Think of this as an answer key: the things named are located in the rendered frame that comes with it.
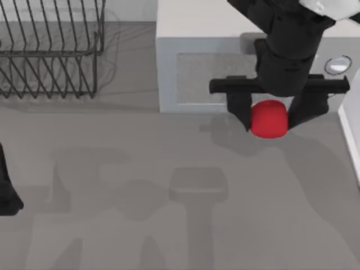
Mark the round microwave knob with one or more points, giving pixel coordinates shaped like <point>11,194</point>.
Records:
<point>336,65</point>

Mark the red apple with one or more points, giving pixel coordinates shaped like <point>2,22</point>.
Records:
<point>268,119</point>

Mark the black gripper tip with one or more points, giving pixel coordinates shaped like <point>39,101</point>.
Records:
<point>7,191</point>

